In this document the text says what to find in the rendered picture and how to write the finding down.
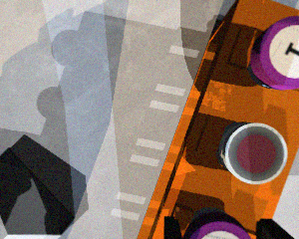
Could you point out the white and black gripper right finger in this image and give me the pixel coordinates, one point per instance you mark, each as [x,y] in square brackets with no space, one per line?
[267,228]

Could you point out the orange tube rack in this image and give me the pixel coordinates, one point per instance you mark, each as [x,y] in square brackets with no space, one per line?
[223,93]

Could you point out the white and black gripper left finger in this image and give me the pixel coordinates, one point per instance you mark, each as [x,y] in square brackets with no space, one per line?
[171,229]

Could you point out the grey button housing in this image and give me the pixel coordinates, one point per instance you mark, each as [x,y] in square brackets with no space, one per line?
[23,212]

